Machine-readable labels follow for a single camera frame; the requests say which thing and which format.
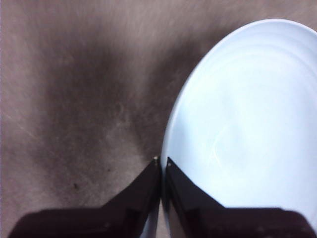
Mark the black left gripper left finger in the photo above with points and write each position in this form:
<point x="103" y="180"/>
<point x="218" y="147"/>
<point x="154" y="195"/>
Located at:
<point x="99" y="223"/>

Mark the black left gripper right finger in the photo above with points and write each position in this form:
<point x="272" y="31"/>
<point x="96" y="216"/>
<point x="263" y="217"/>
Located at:
<point x="223" y="223"/>

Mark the light blue round plate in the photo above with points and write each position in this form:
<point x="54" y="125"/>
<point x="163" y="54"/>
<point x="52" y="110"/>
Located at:
<point x="247" y="111"/>

